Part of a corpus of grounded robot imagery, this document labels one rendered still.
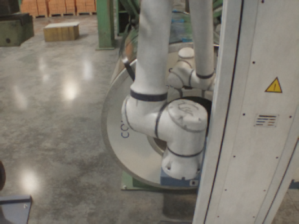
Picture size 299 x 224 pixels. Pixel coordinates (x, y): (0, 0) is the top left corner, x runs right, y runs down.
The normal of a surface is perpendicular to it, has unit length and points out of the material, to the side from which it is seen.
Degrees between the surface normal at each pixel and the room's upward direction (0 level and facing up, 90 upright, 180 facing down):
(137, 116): 80
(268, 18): 90
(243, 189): 90
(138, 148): 90
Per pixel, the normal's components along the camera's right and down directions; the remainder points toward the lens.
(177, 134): -0.51, 0.43
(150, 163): 0.01, 0.50
